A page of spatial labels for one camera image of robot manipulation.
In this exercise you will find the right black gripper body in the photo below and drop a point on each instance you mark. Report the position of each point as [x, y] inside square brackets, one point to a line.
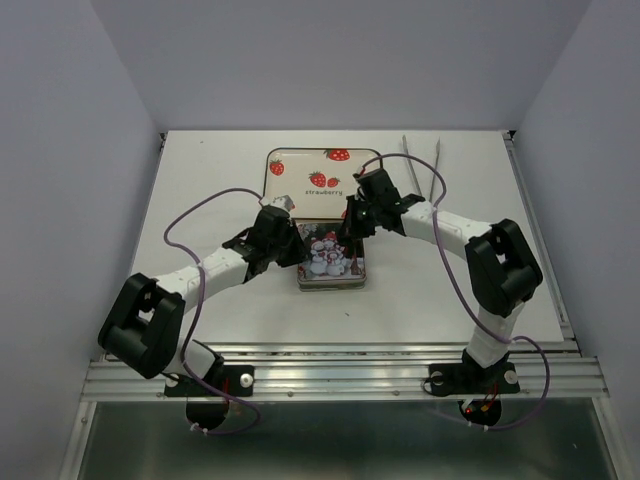
[369, 211]

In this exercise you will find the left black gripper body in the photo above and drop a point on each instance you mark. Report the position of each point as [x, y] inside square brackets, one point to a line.
[275, 247]

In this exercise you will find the gold tin lid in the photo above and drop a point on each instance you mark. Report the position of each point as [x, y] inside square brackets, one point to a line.
[326, 256]

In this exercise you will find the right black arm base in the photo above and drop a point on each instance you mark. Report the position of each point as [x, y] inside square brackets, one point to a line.
[480, 387]

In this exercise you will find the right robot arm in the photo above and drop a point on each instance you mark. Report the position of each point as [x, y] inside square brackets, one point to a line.
[490, 265]

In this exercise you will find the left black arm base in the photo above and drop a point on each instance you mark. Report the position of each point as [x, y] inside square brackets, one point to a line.
[227, 411]

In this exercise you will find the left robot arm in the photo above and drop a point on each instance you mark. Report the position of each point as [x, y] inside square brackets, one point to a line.
[143, 327]

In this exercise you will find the gold square tin box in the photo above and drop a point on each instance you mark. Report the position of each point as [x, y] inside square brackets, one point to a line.
[331, 283]

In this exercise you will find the strawberry print tray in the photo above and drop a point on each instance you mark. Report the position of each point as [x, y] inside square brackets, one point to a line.
[318, 180]

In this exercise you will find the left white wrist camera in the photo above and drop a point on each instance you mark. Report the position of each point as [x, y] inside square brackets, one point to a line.
[283, 202]

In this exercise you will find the aluminium rail frame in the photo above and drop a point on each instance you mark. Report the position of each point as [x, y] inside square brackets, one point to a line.
[338, 375]

